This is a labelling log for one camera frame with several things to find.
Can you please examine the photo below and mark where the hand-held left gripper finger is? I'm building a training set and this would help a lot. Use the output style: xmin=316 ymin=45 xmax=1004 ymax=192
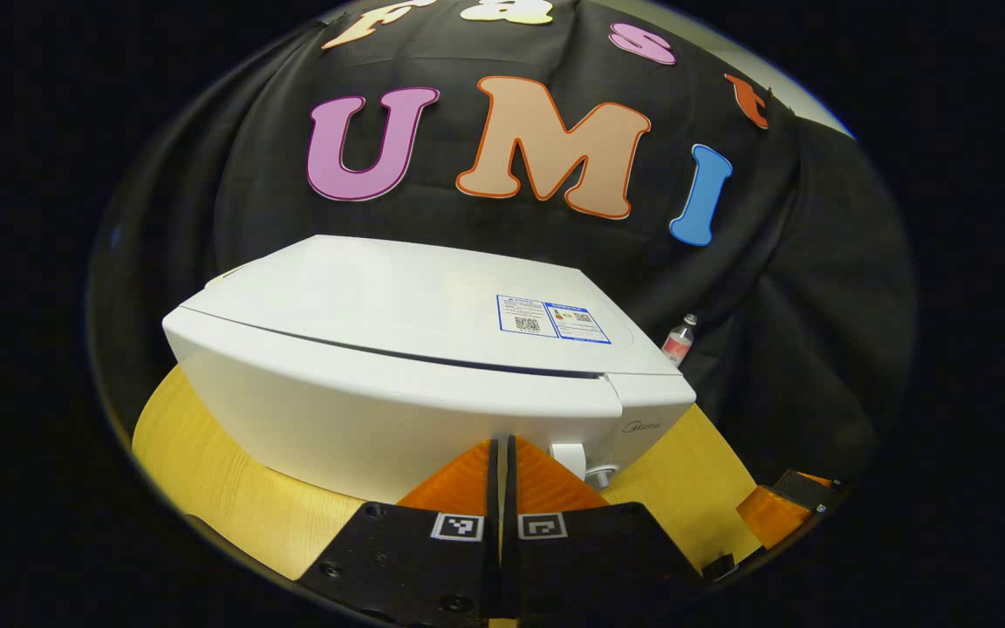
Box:
xmin=297 ymin=439 xmax=503 ymax=628
xmin=502 ymin=434 xmax=704 ymax=628

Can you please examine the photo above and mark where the white microwave oven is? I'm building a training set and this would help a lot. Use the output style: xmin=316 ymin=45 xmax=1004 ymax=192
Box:
xmin=162 ymin=234 xmax=697 ymax=507

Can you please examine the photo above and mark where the small bottle with pink label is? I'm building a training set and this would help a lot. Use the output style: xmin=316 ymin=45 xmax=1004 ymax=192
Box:
xmin=661 ymin=314 xmax=698 ymax=365

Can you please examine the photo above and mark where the black backdrop cloth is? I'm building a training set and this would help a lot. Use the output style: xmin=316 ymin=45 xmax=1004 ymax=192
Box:
xmin=88 ymin=0 xmax=918 ymax=489

